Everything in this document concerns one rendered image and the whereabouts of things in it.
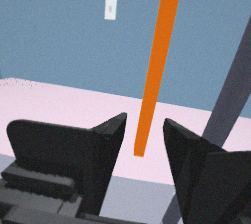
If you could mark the grey wire rig on two posts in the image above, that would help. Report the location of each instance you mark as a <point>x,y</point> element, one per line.
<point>156,203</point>

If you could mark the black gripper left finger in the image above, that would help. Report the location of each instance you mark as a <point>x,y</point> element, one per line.
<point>94,150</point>

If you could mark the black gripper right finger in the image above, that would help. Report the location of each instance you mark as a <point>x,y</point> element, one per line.
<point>207,178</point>

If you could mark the orange handle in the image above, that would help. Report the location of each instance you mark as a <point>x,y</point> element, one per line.
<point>161,41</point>

